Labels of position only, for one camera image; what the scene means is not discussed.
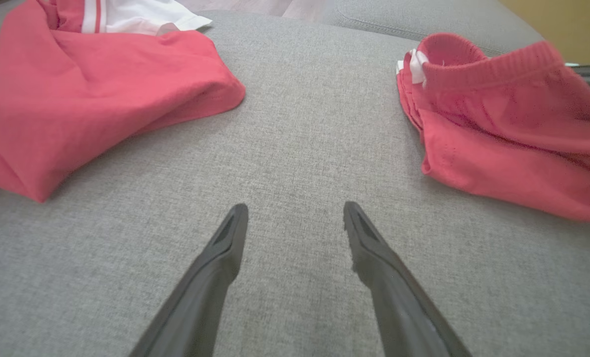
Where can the red shorts white trim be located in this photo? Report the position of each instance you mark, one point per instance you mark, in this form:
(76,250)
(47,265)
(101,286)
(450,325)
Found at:
(498,134)

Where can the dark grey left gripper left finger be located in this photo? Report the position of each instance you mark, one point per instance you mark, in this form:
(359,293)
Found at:
(215,267)

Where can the yellow sofa back cushion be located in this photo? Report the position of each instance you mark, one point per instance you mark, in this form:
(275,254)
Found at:
(572,25)

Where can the large grey sofa seat cushion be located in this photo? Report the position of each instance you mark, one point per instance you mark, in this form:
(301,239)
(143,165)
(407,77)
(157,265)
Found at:
(299,124)

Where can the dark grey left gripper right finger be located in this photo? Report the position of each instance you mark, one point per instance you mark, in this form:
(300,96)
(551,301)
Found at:
(389,282)

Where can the red basketball jersey white trim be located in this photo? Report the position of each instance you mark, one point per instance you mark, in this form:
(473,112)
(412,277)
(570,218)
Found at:
(101,99)

